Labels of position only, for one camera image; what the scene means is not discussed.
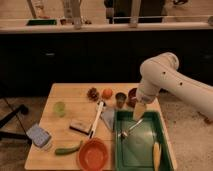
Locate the black whiteboard eraser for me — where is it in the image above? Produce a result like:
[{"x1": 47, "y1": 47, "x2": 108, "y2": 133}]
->
[{"x1": 70, "y1": 120, "x2": 92, "y2": 135}]

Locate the green tray on counter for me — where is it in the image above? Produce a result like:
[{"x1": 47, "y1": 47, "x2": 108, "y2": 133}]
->
[{"x1": 26, "y1": 19, "x2": 57, "y2": 26}]

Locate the yellow corn cob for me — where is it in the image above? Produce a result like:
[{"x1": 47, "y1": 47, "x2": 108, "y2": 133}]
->
[{"x1": 153, "y1": 142, "x2": 161, "y2": 171}]

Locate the metal spoon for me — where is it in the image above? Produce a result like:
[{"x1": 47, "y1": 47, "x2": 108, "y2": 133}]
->
[{"x1": 121, "y1": 118, "x2": 143, "y2": 139}]

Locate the orange fruit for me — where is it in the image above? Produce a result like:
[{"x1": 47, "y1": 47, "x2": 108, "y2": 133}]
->
[{"x1": 102, "y1": 88, "x2": 113, "y2": 99}]

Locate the small metal cup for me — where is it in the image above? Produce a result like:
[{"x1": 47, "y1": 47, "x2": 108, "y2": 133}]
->
[{"x1": 115, "y1": 92, "x2": 127, "y2": 108}]

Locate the green plastic cup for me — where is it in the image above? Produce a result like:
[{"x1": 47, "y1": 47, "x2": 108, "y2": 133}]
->
[{"x1": 54, "y1": 102, "x2": 65, "y2": 117}]

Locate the dark red bowl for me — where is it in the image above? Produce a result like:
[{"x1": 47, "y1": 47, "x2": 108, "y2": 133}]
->
[{"x1": 127, "y1": 88, "x2": 137, "y2": 108}]

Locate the brown pine cone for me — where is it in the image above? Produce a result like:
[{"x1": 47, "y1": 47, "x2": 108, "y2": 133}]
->
[{"x1": 87, "y1": 87, "x2": 99, "y2": 101}]

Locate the grey folded cloth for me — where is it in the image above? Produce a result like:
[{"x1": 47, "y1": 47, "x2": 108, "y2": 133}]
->
[{"x1": 101, "y1": 108, "x2": 115, "y2": 132}]

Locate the green plastic tray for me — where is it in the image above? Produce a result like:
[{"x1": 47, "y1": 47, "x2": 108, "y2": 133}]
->
[{"x1": 114, "y1": 111, "x2": 174, "y2": 171}]

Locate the green cucumber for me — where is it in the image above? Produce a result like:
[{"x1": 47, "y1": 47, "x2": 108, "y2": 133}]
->
[{"x1": 54, "y1": 141, "x2": 83, "y2": 155}]

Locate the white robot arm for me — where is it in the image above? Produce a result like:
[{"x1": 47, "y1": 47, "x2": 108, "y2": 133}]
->
[{"x1": 136, "y1": 52, "x2": 213, "y2": 121}]

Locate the black chair base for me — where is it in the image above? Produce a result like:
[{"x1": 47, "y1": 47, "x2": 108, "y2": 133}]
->
[{"x1": 0, "y1": 105, "x2": 32, "y2": 144}]

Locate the blue sponge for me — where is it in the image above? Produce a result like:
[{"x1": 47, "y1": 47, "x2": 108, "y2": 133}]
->
[{"x1": 26, "y1": 124, "x2": 51, "y2": 148}]

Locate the orange plastic bowl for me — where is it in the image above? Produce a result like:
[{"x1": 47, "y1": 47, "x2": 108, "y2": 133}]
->
[{"x1": 77, "y1": 138, "x2": 108, "y2": 171}]

